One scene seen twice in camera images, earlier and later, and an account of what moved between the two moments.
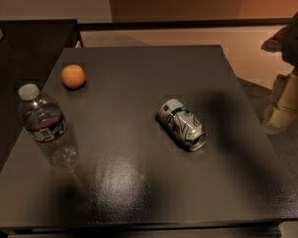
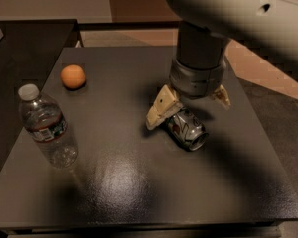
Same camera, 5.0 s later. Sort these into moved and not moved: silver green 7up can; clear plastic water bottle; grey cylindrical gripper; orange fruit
Moved: grey cylindrical gripper
Not moved: orange fruit; clear plastic water bottle; silver green 7up can
